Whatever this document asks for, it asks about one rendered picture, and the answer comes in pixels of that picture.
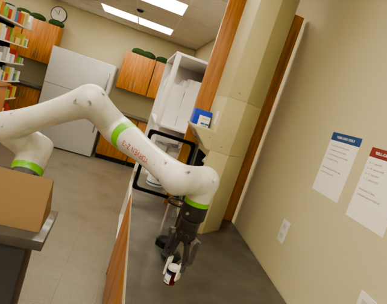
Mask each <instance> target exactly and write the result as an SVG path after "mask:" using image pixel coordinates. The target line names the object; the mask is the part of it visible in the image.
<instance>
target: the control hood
mask: <svg viewBox="0 0 387 304"><path fill-rule="evenodd" d="M187 123H188V124H189V126H190V127H191V128H192V129H194V130H195V132H196V134H197V136H198V138H199V140H200V142H201V145H202V146H203V147H204V148H205V149H208V150H210V148H211V146H212V142H213V139H214V137H215V132H214V131H213V130H211V129H209V128H204V127H200V126H198V125H197V124H194V123H192V122H190V121H187Z"/></svg>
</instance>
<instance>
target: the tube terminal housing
mask: <svg viewBox="0 0 387 304"><path fill-rule="evenodd" d="M217 110H219V111H220V112H219V115H218V119H217V121H216V124H213V122H214V119H215V116H216V113H217ZM210 112H211V113H212V117H211V119H210V122H209V126H208V128H209V129H211V130H213V131H214V132H215V137H214V139H213V142H212V146H211V148H210V150H208V149H205V148H204V147H203V146H202V145H201V144H200V143H199V147H198V149H200V150H201V151H202V152H203V153H204V154H205V155H206V159H205V162H204V165H203V166H209V167H211V168H213V169H214V170H215V171H216V172H217V173H218V175H219V188H218V190H217V191H216V192H215V194H214V196H213V198H212V201H211V202H210V206H209V208H208V211H207V214H206V217H205V219H204V222H202V223H201V224H200V227H199V229H198V232H197V233H200V234H204V233H208V232H212V231H216V230H219V228H220V225H221V223H222V219H223V217H224V214H225V211H226V208H227V205H228V202H229V200H230V197H231V194H232V192H233V188H234V186H235V183H236V180H237V177H238V175H239V171H240V169H241V166H242V163H243V161H244V157H245V155H246V152H247V149H248V146H249V144H250V140H251V137H252V135H253V132H254V129H255V126H256V124H257V120H258V118H259V115H260V112H261V109H260V108H258V107H255V106H252V105H251V104H248V103H245V102H243V101H239V100H236V99H234V98H230V97H225V96H220V95H215V97H214V100H213V103H212V106H211V109H210Z"/></svg>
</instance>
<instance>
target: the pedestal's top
mask: <svg viewBox="0 0 387 304"><path fill-rule="evenodd" d="M57 215H58V212H57V211H52V210H51V211H50V214H49V216H48V218H47V219H46V221H45V223H44V225H43V227H42V228H41V230H40V232H39V233H37V232H32V231H29V230H23V229H17V228H14V227H8V226H3V225H0V244H5V245H11V246H15V247H20V248H25V249H30V250H36V251H41V250H42V248H43V245H44V243H45V241H46V239H47V237H48V235H49V233H50V231H51V229H52V227H53V225H54V223H55V221H56V219H57Z"/></svg>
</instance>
